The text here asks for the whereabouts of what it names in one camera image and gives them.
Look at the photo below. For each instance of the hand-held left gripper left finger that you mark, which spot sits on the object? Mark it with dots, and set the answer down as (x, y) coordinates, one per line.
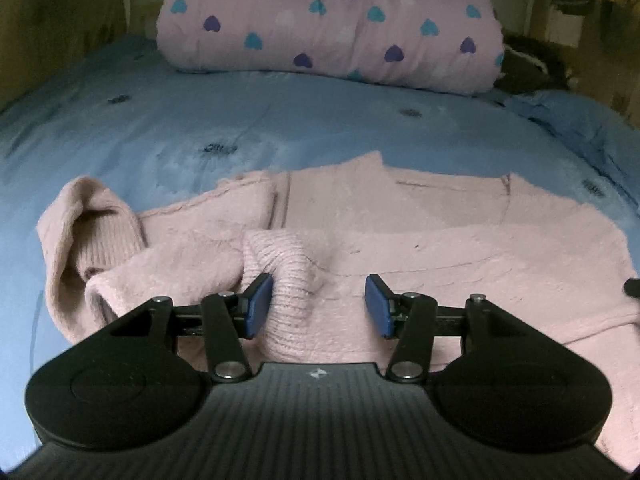
(259, 307)

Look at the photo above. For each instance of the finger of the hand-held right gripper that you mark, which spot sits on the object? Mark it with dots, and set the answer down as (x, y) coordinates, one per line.
(632, 289)

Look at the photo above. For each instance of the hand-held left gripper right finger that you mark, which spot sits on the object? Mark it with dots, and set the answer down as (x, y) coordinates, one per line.
(378, 307)

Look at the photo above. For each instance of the pink knitted sweater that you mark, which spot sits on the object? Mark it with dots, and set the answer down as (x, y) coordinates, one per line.
(450, 240)

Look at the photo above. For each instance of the blue dandelion print bed sheet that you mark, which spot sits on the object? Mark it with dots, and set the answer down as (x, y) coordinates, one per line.
(200, 125)

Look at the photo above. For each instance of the dark cloth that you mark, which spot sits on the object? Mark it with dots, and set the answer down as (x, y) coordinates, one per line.
(530, 67)

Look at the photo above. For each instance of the pink heart print blanket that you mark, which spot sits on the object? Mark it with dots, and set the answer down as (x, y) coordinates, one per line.
(330, 25)

